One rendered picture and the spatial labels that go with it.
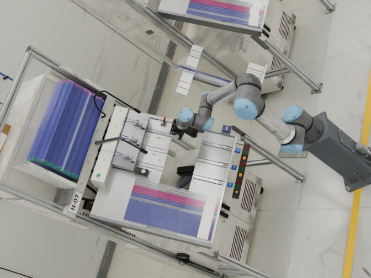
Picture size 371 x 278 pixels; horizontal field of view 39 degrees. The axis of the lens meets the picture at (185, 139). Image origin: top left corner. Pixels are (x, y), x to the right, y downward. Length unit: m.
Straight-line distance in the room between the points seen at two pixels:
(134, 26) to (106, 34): 1.34
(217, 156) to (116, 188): 0.62
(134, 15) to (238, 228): 1.62
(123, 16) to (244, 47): 0.89
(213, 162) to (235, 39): 1.12
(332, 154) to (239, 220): 0.85
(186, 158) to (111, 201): 0.74
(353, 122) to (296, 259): 0.98
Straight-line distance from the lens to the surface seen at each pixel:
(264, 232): 3.71
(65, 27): 4.94
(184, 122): 2.83
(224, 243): 3.49
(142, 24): 3.80
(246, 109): 2.51
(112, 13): 3.80
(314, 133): 2.97
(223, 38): 3.97
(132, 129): 3.12
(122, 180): 3.08
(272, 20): 4.21
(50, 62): 3.05
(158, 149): 3.12
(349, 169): 3.29
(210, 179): 3.06
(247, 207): 3.66
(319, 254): 3.40
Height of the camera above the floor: 2.74
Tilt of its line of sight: 35 degrees down
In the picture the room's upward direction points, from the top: 58 degrees counter-clockwise
